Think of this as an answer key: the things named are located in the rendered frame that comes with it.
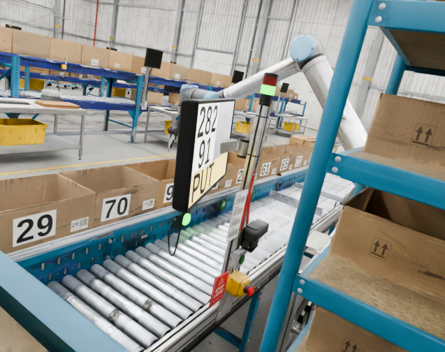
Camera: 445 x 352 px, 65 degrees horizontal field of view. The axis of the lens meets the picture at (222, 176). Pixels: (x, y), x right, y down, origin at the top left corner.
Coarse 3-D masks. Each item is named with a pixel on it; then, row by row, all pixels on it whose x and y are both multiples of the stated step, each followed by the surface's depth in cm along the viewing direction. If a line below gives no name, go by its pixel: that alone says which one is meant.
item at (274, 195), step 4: (272, 192) 290; (276, 192) 288; (272, 196) 290; (276, 196) 288; (280, 196) 286; (284, 196) 284; (288, 196) 283; (280, 200) 287; (284, 200) 285; (288, 200) 283; (292, 200) 281; (296, 200) 279; (288, 204) 283; (292, 204) 281; (296, 204) 279; (316, 208) 271; (320, 208) 269; (316, 212) 271; (320, 212) 270; (320, 216) 270
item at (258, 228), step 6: (252, 222) 139; (258, 222) 140; (264, 222) 142; (246, 228) 136; (252, 228) 135; (258, 228) 135; (264, 228) 138; (246, 234) 136; (252, 234) 134; (258, 234) 135; (264, 234) 140; (252, 240) 135; (252, 246) 138
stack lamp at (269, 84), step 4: (264, 76) 120; (268, 76) 119; (264, 80) 120; (268, 80) 119; (272, 80) 119; (276, 80) 120; (264, 84) 120; (268, 84) 119; (272, 84) 120; (276, 84) 121; (264, 88) 120; (268, 88) 120; (272, 88) 120; (260, 92) 122; (264, 92) 120; (268, 92) 120; (272, 92) 121
